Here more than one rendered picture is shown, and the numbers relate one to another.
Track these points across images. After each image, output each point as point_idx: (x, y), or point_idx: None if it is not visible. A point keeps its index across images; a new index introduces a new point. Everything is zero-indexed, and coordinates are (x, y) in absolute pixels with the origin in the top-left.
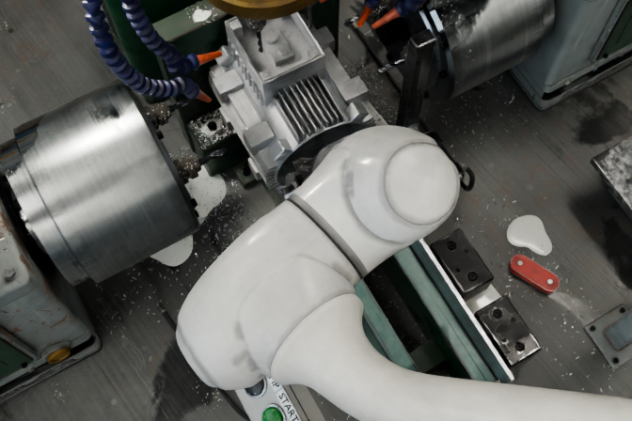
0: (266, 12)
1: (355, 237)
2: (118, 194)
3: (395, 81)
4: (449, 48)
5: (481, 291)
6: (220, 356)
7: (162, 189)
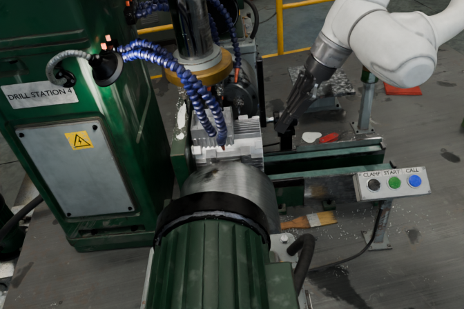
0: (229, 67)
1: (383, 7)
2: (256, 188)
3: None
4: (249, 83)
5: None
6: (428, 45)
7: (261, 176)
